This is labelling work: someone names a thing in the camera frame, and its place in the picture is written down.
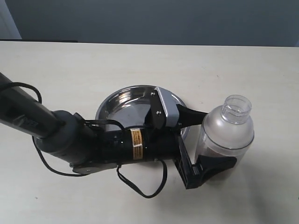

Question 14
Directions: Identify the black cable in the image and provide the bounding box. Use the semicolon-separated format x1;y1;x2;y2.
0;81;169;199

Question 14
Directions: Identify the round steel tray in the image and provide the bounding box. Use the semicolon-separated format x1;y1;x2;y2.
95;84;190;138

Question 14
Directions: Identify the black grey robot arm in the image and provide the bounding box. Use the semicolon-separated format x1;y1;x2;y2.
0;75;237;189

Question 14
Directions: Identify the clear plastic shaker bottle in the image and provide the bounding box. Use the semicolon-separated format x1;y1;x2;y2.
194;95;254;184

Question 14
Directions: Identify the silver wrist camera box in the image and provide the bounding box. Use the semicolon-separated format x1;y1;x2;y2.
149;86;179;129

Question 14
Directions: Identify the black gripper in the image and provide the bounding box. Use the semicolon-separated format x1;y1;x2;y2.
102;104;237;189

